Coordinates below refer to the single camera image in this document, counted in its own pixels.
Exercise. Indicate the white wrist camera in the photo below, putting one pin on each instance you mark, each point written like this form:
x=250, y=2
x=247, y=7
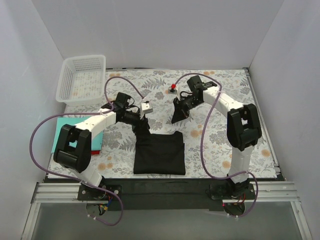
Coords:
x=145, y=108
x=174, y=90

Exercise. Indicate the folded red t shirt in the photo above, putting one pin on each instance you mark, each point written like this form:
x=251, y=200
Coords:
x=95, y=152

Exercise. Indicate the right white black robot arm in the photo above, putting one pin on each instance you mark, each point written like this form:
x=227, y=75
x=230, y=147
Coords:
x=243, y=128

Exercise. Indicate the aluminium front rail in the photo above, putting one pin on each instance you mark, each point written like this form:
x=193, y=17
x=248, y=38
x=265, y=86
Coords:
x=268, y=191

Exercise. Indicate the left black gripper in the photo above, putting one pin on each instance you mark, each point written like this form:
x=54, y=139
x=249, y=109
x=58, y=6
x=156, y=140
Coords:
x=141, y=124

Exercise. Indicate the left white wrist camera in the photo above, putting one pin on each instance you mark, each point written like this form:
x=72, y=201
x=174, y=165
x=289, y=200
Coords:
x=145, y=108

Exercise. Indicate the folded teal t shirt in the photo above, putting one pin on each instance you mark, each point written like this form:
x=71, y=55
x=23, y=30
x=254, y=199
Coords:
x=96, y=144

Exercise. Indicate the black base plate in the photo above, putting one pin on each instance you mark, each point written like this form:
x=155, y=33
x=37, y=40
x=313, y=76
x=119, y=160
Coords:
x=174, y=193

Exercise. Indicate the black t shirt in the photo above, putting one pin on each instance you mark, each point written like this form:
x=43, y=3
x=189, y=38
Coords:
x=162, y=154

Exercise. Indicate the white plastic basket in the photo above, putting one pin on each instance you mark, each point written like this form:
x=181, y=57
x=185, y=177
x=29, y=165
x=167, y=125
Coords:
x=81, y=80

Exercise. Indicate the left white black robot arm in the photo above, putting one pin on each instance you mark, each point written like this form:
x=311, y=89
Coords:
x=73, y=149

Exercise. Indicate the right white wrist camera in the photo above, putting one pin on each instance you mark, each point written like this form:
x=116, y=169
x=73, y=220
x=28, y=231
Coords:
x=174, y=90

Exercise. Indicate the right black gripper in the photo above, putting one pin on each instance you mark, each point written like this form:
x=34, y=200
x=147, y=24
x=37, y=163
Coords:
x=184, y=107

